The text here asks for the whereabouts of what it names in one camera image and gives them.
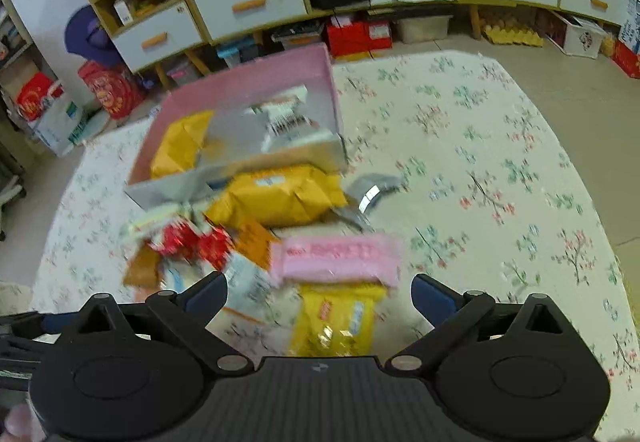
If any red white snack pack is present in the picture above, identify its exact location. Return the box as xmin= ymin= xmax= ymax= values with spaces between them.
xmin=196 ymin=225 xmax=233 ymax=271

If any white blue biscuit pack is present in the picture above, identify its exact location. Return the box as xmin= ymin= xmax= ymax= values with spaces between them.
xmin=222 ymin=251 xmax=272 ymax=323

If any red candy pack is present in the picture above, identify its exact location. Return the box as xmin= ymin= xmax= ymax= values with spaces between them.
xmin=148 ymin=217 xmax=201 ymax=260

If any large yellow snack pack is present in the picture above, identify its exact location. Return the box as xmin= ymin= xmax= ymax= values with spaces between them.
xmin=150 ymin=110 xmax=215 ymax=179

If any pink cake pack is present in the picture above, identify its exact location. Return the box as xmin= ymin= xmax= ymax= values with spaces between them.
xmin=269 ymin=233 xmax=401 ymax=287

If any gold wafer pack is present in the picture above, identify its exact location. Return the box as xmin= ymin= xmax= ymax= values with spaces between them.
xmin=122 ymin=243 xmax=162 ymax=289

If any white shopping bag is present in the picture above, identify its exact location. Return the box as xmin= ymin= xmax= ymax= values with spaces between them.
xmin=15 ymin=72 xmax=88 ymax=156

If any silver small wrapper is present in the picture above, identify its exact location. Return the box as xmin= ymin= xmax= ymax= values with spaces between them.
xmin=345 ymin=173 xmax=405 ymax=214

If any pink cardboard box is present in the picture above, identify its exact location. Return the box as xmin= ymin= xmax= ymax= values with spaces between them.
xmin=125 ymin=43 xmax=348 ymax=209

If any red storage box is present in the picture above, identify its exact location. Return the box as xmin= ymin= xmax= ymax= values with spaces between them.
xmin=326 ymin=21 xmax=393 ymax=58

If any red gift bag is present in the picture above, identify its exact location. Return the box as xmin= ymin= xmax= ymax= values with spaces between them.
xmin=78 ymin=60 xmax=144 ymax=119

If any floral tablecloth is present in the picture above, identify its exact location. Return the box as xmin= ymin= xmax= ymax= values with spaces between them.
xmin=32 ymin=51 xmax=639 ymax=441

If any white cream cake pack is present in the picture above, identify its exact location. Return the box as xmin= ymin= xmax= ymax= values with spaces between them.
xmin=119 ymin=203 xmax=192 ymax=243

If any yellow noodle snack pack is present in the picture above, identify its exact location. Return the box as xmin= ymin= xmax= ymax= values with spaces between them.
xmin=288 ymin=283 xmax=387 ymax=358

